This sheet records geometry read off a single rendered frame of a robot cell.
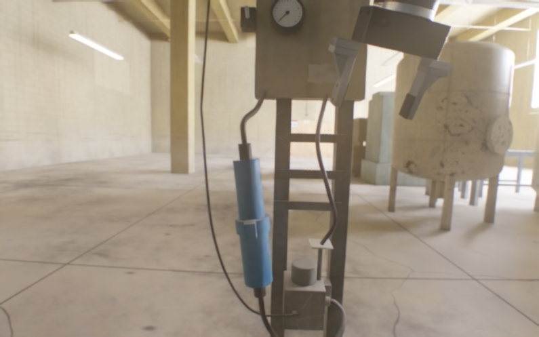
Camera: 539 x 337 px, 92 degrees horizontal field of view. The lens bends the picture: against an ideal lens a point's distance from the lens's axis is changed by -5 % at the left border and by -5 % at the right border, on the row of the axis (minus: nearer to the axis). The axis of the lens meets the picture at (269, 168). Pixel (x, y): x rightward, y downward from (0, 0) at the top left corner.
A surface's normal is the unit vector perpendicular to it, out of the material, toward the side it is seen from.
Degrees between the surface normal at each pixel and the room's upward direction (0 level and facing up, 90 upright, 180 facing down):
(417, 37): 113
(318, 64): 90
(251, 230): 90
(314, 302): 90
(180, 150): 90
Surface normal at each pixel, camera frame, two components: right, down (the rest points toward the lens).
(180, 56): -0.04, 0.11
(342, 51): 0.08, 0.50
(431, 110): -0.73, 0.06
